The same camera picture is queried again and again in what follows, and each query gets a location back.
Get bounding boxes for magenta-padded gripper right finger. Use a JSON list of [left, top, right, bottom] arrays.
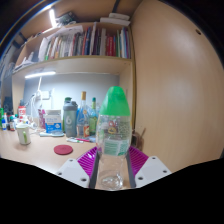
[[125, 145, 173, 189]]

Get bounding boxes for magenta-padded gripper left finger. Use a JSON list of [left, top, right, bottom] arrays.
[[55, 146, 101, 190]]

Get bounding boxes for clear green-capped plastic bottle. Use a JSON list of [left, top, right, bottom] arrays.
[[95, 85, 133, 191]]

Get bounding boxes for flat round red coaster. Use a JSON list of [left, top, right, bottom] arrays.
[[53, 143, 74, 156]]

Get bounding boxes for red and green pens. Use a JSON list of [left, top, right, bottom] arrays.
[[66, 136, 92, 144]]

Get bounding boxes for brown cup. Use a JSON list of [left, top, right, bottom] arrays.
[[132, 128, 147, 151]]

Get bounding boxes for clear gold-capped glass bottle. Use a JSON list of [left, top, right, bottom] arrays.
[[76, 91, 90, 138]]

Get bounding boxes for grey shaker bottle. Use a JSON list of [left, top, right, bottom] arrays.
[[62, 97, 79, 138]]

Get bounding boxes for green glass bottle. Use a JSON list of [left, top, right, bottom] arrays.
[[88, 97, 99, 136]]

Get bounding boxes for pink pouch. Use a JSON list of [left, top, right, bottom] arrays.
[[37, 108, 47, 129]]

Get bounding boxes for small dark bottle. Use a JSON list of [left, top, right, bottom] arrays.
[[8, 115, 16, 132]]

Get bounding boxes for red-labelled white jar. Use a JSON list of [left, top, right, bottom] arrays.
[[17, 99, 28, 122]]

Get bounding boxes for white light bar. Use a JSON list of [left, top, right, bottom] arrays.
[[24, 70, 57, 80]]

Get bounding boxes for white mug with green handle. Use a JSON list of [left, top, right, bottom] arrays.
[[15, 122, 32, 146]]

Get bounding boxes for white cable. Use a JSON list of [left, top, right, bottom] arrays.
[[29, 93, 43, 129]]

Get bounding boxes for white wall socket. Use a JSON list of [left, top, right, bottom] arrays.
[[41, 89, 52, 100]]

